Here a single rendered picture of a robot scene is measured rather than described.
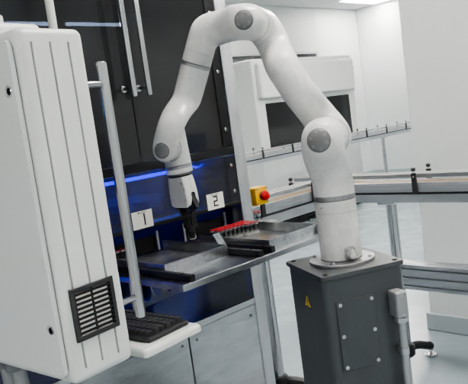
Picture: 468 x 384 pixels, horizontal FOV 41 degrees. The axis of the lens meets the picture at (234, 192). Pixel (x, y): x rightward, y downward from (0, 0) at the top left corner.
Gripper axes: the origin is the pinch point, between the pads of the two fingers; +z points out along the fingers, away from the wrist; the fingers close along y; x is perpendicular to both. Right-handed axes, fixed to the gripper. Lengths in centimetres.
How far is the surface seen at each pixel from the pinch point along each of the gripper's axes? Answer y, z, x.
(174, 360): -21, 50, -4
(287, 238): 13.8, 12.6, 27.4
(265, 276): -43, 43, 61
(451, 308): -30, 97, 173
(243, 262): 18.1, 13.5, 4.4
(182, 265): 6.6, 10.9, -10.0
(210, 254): 5.3, 11.2, 1.7
